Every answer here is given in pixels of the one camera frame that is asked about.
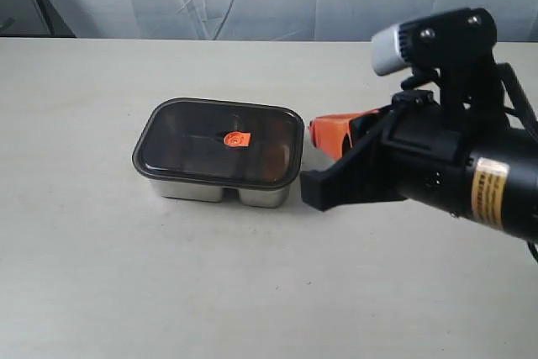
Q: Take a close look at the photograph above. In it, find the stainless steel lunch box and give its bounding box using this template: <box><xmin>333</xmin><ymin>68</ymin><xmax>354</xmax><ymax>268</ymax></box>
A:
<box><xmin>133</xmin><ymin>97</ymin><xmax>306</xmax><ymax>209</ymax></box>

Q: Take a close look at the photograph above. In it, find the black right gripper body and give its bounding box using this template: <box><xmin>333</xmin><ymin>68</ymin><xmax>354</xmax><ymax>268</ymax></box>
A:
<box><xmin>300</xmin><ymin>90</ymin><xmax>537</xmax><ymax>241</ymax></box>

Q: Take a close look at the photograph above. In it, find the dark transparent box lid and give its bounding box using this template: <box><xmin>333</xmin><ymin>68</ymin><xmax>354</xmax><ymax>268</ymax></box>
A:
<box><xmin>132</xmin><ymin>97</ymin><xmax>306</xmax><ymax>189</ymax></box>

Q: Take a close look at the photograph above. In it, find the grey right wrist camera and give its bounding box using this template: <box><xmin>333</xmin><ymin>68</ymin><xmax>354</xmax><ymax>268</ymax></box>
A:
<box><xmin>371</xmin><ymin>8</ymin><xmax>504</xmax><ymax>126</ymax></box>

